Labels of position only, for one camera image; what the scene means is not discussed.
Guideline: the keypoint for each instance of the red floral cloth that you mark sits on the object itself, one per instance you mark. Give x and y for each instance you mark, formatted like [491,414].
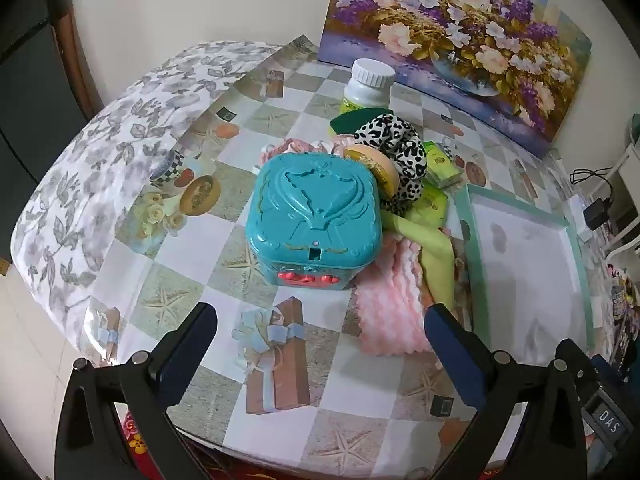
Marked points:
[135,442]

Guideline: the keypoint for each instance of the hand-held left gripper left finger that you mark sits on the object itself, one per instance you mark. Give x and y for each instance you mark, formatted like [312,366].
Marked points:
[192,345]

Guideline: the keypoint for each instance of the green and yellow sponge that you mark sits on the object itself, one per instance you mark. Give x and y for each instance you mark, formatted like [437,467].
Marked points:
[347,122]

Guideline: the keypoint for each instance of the pink fluffy cloth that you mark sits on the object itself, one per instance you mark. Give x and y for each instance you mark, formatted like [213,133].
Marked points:
[390,300]

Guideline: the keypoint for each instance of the leopard print scrunchie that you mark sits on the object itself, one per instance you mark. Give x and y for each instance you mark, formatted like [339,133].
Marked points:
[405,160]

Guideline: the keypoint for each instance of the white box with teal rim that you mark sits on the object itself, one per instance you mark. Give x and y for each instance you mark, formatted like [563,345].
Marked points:
[525,270]

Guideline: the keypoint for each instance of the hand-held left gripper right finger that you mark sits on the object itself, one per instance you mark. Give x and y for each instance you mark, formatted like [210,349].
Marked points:
[450,345]

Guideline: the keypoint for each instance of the brown wooden door frame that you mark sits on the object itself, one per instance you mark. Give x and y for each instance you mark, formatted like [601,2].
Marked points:
[75,60]

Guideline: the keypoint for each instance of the teal plastic toy box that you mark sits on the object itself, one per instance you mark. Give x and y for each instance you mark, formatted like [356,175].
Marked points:
[310,210]

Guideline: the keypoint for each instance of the white chair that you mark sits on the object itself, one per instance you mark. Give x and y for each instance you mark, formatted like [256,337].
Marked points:
[625,195]

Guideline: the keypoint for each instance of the floral painting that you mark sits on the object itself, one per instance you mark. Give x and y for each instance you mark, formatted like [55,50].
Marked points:
[450,20]

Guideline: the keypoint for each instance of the black charger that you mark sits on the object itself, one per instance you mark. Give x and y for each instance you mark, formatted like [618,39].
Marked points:
[596,215]

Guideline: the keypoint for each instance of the checkered printed tablecloth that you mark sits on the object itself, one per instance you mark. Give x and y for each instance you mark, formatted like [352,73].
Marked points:
[165,280]

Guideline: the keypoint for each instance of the white power strip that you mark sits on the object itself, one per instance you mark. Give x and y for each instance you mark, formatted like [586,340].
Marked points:
[577,210]

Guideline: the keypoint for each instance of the white bottle with green label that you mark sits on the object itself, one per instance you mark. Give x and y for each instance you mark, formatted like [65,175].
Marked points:
[365,90]

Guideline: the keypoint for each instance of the grey floral tablecloth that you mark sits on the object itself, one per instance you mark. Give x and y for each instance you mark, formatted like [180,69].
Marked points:
[100,150]

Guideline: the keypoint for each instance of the pink floral scrunchie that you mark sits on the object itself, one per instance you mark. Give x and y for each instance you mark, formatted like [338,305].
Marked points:
[305,145]

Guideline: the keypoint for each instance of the green cloth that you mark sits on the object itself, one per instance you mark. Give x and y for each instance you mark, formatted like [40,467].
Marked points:
[430,250]

